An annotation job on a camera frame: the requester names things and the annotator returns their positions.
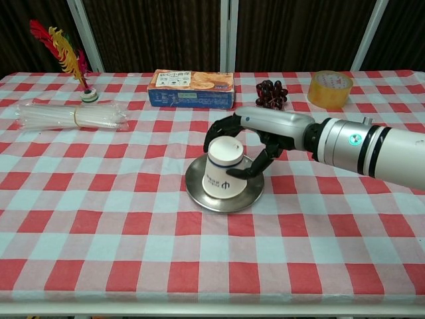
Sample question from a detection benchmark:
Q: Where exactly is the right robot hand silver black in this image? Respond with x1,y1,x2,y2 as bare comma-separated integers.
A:
203,106,316,179

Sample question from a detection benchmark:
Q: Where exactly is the white paper cup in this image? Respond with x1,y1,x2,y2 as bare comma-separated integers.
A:
201,138,249,199

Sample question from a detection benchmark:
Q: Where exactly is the round metal plate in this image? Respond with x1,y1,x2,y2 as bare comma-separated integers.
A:
185,154,266,213

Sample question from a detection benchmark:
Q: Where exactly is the dark red grape bunch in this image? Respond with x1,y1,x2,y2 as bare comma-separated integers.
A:
254,79,288,110

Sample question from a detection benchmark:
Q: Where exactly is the clear yellowish tape roll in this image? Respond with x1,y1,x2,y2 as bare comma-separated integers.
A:
307,70,353,108

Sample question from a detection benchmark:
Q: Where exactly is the orange blue biscuit box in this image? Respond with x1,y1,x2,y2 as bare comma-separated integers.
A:
147,68,236,110

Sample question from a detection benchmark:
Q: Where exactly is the dark brown partition panel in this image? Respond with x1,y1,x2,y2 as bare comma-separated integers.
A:
361,0,425,72
0,0,81,78
82,0,223,72
236,0,373,72

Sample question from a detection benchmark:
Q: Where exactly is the red white checkered tablecloth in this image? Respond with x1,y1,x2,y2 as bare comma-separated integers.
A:
0,70,425,305

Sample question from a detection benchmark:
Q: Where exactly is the pack of white straws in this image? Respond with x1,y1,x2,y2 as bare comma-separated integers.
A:
15,102,130,131

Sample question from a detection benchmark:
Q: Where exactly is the white partition frame post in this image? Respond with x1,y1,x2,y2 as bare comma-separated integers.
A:
66,0,106,72
350,0,389,72
220,0,239,72

